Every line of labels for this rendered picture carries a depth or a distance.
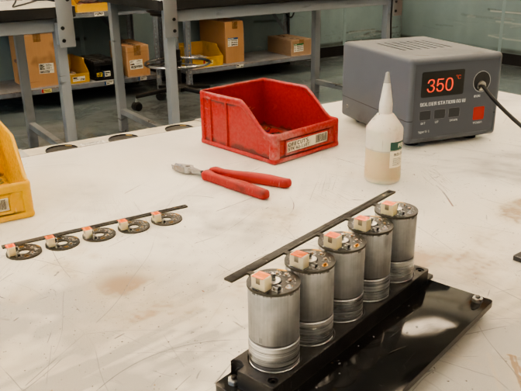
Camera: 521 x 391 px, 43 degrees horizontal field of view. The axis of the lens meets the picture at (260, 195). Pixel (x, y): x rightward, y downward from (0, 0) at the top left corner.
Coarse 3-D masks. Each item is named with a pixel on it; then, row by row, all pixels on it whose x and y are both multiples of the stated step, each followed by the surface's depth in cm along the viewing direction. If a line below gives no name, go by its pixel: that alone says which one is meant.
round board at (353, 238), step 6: (348, 234) 35; (354, 234) 35; (318, 240) 34; (354, 240) 34; (360, 240) 34; (324, 246) 34; (342, 246) 34; (348, 246) 33; (360, 246) 34; (336, 252) 33; (342, 252) 33; (348, 252) 33
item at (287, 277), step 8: (280, 272) 31; (288, 272) 31; (248, 280) 30; (288, 280) 30; (296, 280) 30; (248, 288) 30; (272, 288) 30; (280, 288) 29; (296, 288) 30; (272, 296) 29
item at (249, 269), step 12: (384, 192) 41; (372, 204) 39; (348, 216) 37; (324, 228) 36; (300, 240) 34; (276, 252) 33; (288, 252) 33; (252, 264) 32; (264, 264) 32; (228, 276) 31; (240, 276) 31
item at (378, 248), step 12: (348, 228) 36; (372, 240) 35; (384, 240) 35; (372, 252) 35; (384, 252) 36; (372, 264) 36; (384, 264) 36; (372, 276) 36; (384, 276) 36; (372, 288) 36; (384, 288) 36; (372, 300) 36
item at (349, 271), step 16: (336, 256) 33; (352, 256) 33; (336, 272) 34; (352, 272) 34; (336, 288) 34; (352, 288) 34; (336, 304) 34; (352, 304) 34; (336, 320) 35; (352, 320) 35
